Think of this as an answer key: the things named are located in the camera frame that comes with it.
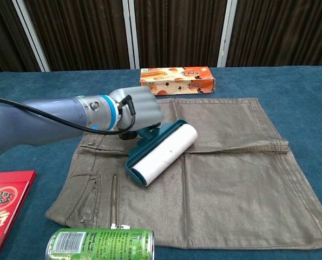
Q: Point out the dark folding screen panel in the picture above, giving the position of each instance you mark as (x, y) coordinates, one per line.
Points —
(279, 32)
(82, 32)
(177, 32)
(1, 35)

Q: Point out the brown skirt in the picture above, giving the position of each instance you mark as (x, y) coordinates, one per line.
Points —
(231, 189)

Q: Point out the blue felt table cover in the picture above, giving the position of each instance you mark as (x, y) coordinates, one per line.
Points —
(298, 89)

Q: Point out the green drink can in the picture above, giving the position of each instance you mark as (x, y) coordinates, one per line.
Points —
(101, 245)

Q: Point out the orange snack box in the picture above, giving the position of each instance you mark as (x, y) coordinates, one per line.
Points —
(177, 80)

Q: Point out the teal lint roller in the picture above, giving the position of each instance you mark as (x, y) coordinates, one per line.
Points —
(163, 154)

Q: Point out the red spiral calendar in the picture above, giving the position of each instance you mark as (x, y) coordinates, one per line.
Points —
(6, 205)

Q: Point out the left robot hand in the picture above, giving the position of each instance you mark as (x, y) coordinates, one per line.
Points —
(141, 108)

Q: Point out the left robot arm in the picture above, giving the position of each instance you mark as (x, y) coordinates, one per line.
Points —
(28, 130)

